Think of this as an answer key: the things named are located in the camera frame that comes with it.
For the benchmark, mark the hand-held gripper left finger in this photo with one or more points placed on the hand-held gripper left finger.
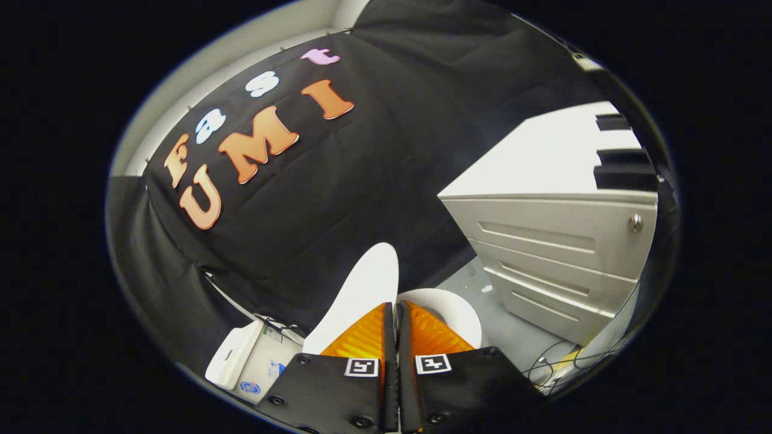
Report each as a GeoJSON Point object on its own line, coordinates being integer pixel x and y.
{"type": "Point", "coordinates": [329, 392]}

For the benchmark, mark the white drawer cabinet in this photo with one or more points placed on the white drawer cabinet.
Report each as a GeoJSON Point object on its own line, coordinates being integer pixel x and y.
{"type": "Point", "coordinates": [543, 229]}

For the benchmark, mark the black backdrop cloth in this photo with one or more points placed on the black backdrop cloth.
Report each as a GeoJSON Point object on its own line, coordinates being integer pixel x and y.
{"type": "Point", "coordinates": [362, 199]}

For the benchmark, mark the white toilet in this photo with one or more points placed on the white toilet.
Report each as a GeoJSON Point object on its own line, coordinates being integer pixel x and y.
{"type": "Point", "coordinates": [265, 361]}

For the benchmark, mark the black holder block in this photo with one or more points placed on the black holder block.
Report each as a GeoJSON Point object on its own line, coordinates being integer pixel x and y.
{"type": "Point", "coordinates": [624, 175]}

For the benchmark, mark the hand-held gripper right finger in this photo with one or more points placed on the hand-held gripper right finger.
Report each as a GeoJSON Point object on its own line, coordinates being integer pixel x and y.
{"type": "Point", "coordinates": [470, 392]}

